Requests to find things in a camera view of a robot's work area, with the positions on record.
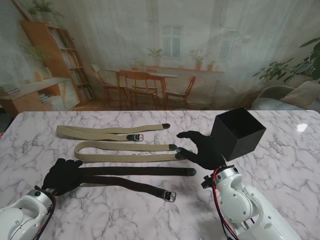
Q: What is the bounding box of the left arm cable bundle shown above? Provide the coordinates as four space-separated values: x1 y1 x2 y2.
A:
32 194 57 240

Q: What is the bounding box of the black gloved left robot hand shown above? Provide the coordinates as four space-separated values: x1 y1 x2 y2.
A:
41 158 86 197

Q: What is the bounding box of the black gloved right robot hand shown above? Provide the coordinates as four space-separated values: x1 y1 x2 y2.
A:
176 130 227 171

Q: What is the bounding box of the dark brown woven belt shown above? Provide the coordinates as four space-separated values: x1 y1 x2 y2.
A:
74 166 197 203

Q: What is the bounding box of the black open storage box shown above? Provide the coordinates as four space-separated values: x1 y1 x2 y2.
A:
209 106 267 162

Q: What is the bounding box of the beige woven belt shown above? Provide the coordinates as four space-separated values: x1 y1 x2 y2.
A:
55 122 171 142
74 140 193 163

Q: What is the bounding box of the printed room scene backdrop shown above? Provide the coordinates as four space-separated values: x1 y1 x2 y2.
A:
0 0 320 112

